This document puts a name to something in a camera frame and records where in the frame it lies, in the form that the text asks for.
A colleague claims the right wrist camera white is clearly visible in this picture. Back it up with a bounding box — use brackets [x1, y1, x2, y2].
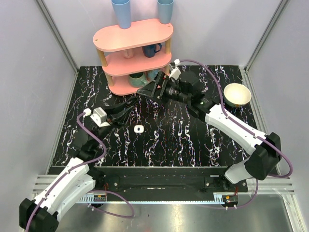
[169, 59, 181, 82]

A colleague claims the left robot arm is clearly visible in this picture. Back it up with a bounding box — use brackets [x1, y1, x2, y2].
[19, 96, 137, 232]

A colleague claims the light blue cup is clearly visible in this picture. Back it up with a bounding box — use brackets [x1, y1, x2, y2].
[157, 0, 174, 24]
[112, 0, 131, 29]

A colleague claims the left light blue cup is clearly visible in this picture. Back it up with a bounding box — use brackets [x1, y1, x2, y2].
[112, 0, 131, 29]

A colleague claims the cream bowl green outside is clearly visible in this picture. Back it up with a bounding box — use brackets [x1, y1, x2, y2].
[224, 83, 252, 108]

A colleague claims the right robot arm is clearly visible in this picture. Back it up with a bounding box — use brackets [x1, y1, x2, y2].
[137, 72, 281, 192]

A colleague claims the green ceramic mug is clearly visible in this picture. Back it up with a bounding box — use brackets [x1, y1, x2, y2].
[129, 72, 148, 87]

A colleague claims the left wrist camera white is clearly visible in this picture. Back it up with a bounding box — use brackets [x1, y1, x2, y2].
[83, 107, 110, 128]

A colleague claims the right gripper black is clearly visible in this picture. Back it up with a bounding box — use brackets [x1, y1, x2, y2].
[137, 70, 190, 105]

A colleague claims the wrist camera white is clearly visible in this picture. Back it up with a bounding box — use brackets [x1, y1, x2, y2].
[83, 107, 110, 128]
[169, 59, 181, 82]

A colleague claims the dark blue mug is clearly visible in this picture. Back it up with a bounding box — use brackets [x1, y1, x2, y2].
[142, 43, 162, 58]

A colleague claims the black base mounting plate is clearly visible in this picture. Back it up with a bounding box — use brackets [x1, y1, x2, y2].
[99, 167, 248, 203]

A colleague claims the white earbud charging case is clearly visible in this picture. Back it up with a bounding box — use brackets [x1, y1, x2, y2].
[134, 125, 144, 134]

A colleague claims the pink three-tier shelf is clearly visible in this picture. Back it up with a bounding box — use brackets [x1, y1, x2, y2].
[93, 18, 173, 96]

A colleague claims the light blue butterfly mug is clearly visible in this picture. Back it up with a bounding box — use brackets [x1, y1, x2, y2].
[147, 69, 160, 81]

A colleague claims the right light blue cup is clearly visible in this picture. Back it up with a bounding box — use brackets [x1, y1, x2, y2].
[157, 0, 174, 24]

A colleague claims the pink mug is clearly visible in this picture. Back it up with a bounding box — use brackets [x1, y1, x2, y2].
[123, 49, 134, 59]

